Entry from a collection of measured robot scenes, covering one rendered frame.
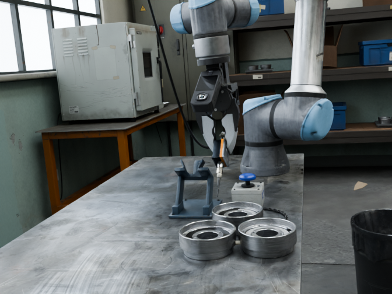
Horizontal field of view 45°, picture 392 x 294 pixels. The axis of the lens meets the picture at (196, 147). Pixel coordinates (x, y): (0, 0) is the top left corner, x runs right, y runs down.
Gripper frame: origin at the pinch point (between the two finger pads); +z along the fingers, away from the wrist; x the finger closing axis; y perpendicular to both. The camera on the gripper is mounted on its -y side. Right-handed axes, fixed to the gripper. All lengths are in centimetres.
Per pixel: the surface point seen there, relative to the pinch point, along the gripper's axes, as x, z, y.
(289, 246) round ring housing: -16.3, 13.2, -21.6
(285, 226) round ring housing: -14.8, 12.3, -14.6
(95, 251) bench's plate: 20.3, 13.1, -25.0
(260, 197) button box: -6.7, 12.8, 4.0
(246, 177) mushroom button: -3.5, 8.3, 5.6
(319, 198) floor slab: 3, 106, 274
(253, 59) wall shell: 66, -5, 383
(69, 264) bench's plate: 22.0, 12.7, -31.1
